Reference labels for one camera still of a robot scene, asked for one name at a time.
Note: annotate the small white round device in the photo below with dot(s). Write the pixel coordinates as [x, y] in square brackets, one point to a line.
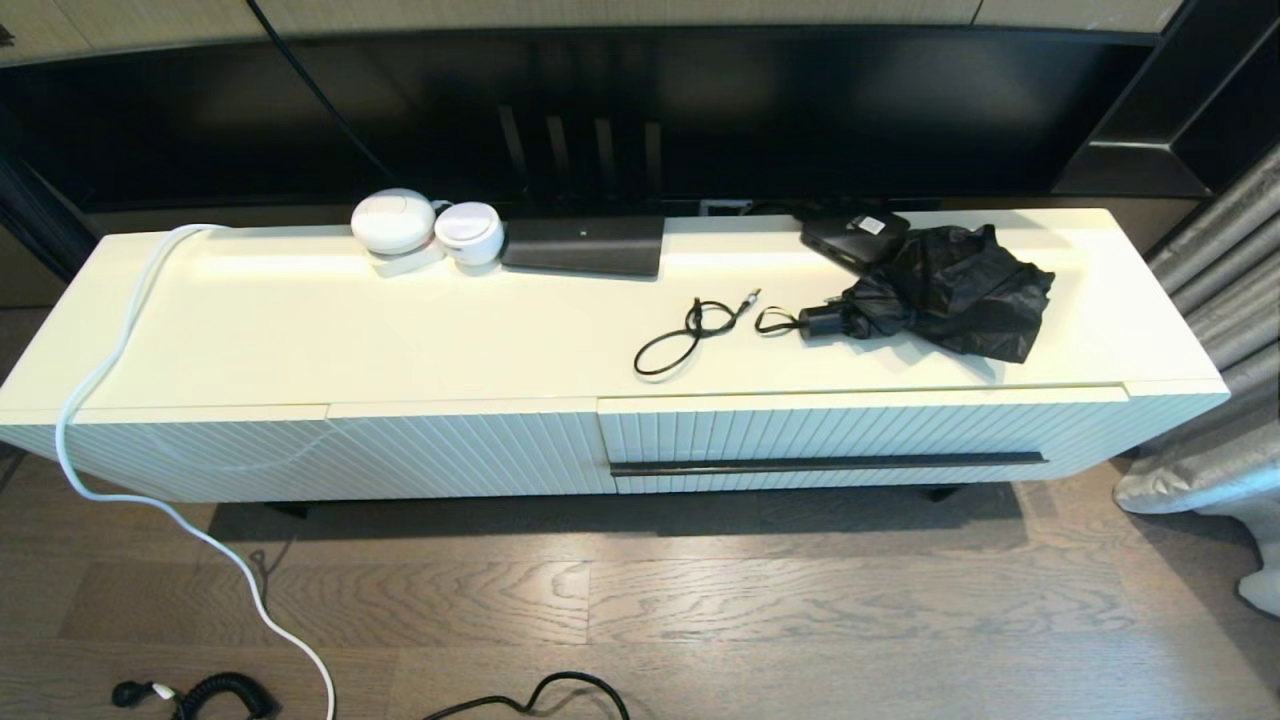
[468, 232]

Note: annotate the black television screen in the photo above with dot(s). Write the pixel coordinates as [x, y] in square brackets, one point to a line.
[800, 110]

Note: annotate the large white round device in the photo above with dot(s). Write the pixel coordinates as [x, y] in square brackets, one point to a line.
[392, 222]

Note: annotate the black wall shelf unit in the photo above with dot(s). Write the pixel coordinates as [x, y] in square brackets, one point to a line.
[1150, 150]

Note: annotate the white fluted drawer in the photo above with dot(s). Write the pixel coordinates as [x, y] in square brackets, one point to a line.
[800, 430]

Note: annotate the black umbrella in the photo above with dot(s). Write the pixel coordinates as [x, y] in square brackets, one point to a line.
[950, 290]

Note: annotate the black router with antennas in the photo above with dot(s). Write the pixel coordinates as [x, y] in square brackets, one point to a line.
[585, 245]

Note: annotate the white tv cabinet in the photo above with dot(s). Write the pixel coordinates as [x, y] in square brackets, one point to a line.
[400, 330]

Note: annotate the grey curtain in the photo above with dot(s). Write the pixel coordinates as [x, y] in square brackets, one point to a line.
[1220, 250]

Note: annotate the black set-top box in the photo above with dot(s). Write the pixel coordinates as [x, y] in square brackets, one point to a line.
[850, 238]

